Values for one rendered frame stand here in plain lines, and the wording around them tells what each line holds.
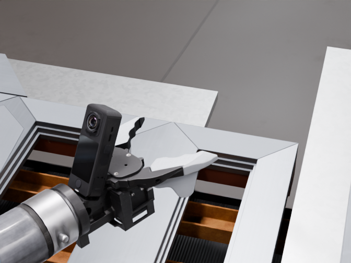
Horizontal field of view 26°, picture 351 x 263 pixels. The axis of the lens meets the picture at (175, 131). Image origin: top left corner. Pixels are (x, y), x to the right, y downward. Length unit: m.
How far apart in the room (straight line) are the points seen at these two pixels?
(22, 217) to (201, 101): 1.43
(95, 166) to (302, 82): 2.83
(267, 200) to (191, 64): 2.05
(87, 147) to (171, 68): 2.82
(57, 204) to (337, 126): 0.95
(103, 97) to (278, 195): 0.73
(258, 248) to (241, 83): 2.04
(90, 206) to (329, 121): 0.90
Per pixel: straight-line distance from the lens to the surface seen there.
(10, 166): 1.95
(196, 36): 4.01
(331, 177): 1.61
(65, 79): 2.40
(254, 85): 3.67
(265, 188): 1.84
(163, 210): 1.77
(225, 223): 2.00
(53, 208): 0.93
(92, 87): 2.36
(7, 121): 2.07
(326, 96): 1.83
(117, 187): 0.96
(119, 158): 0.99
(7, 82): 2.35
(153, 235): 1.72
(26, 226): 0.91
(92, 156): 0.95
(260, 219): 1.76
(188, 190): 1.00
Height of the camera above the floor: 2.11
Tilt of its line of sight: 39 degrees down
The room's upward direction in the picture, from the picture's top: straight up
